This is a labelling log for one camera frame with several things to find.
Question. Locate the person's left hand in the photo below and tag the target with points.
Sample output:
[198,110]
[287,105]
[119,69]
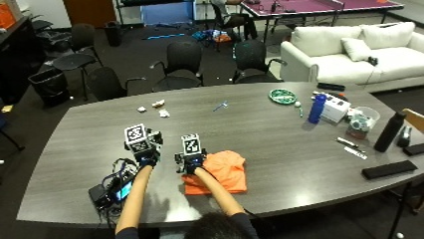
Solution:
[146,153]

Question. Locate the blue water bottle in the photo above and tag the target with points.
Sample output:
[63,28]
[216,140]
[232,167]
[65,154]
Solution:
[316,109]

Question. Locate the small beige block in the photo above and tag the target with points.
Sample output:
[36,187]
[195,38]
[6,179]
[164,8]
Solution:
[158,104]

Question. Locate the blue board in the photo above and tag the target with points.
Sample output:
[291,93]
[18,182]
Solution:
[167,12]

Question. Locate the white marker cube right glove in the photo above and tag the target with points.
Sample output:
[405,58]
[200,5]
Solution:
[191,144]

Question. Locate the black water bottle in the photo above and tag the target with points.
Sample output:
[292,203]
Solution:
[389,132]

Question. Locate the white flat strip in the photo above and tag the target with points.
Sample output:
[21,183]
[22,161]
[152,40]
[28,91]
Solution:
[355,153]

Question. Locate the silver marker pen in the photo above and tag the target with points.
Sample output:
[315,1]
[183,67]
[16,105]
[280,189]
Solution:
[347,142]

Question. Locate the person's right hand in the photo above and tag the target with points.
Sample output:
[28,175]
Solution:
[192,161]

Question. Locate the white box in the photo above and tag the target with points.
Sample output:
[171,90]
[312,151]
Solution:
[335,108]

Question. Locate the white marker cube left glove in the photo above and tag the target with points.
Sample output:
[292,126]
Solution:
[137,137]

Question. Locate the black small pouch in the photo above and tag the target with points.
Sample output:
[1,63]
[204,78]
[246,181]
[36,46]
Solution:
[413,149]

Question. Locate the black cylindrical bin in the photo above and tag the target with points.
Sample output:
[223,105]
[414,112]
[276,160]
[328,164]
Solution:
[113,33]

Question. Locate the black cabinet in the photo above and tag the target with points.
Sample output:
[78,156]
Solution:
[14,59]

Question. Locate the white sofa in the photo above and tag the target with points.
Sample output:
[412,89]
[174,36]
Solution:
[352,54]

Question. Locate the wooden chair back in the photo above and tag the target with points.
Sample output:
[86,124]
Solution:
[414,119]

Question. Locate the the person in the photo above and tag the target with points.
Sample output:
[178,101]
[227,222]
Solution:
[194,225]

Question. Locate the black trash bin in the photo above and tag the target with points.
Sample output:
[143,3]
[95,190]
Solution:
[49,86]

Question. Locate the black office chair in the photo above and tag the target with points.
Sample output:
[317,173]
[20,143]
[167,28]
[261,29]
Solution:
[253,62]
[107,83]
[182,66]
[78,53]

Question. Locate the orange cloth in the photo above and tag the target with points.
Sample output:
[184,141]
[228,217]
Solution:
[220,174]

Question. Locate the black electronic device with screen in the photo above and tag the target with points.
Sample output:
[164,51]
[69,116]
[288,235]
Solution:
[115,191]

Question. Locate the black remote on table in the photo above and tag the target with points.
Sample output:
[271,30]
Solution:
[331,86]

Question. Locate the white crumpled paper piece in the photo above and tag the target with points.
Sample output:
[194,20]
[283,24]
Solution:
[163,113]

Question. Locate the green round plate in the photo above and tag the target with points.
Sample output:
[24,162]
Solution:
[281,96]

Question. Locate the purple table tennis table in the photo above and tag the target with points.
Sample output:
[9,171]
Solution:
[317,7]

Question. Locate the clear plastic container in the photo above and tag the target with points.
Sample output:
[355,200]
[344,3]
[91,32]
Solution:
[362,121]

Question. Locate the black controller on sofa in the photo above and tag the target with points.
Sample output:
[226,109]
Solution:
[372,60]

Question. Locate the white marker cube glove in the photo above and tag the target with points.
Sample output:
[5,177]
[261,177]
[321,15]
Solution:
[191,144]
[137,137]

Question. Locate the black flat case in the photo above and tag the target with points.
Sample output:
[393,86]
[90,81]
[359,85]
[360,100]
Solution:
[388,169]

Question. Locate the white sofa pillow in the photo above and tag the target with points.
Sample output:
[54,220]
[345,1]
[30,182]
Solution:
[356,48]

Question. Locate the small white ball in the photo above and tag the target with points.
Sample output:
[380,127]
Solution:
[297,104]

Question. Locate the blue pen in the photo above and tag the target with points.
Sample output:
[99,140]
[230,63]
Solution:
[219,106]

